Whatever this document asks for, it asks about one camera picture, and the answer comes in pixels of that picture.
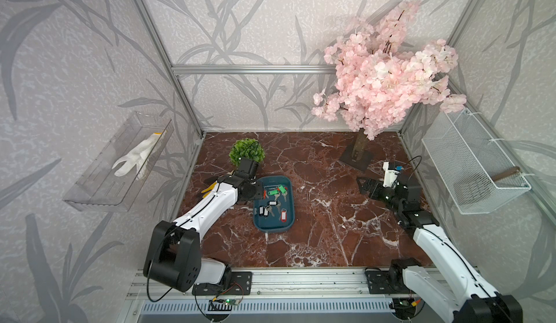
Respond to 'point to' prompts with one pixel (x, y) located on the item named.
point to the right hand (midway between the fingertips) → (365, 179)
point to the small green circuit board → (232, 301)
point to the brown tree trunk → (360, 145)
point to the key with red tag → (284, 213)
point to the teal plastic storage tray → (275, 211)
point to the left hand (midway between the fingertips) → (259, 192)
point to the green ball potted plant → (247, 148)
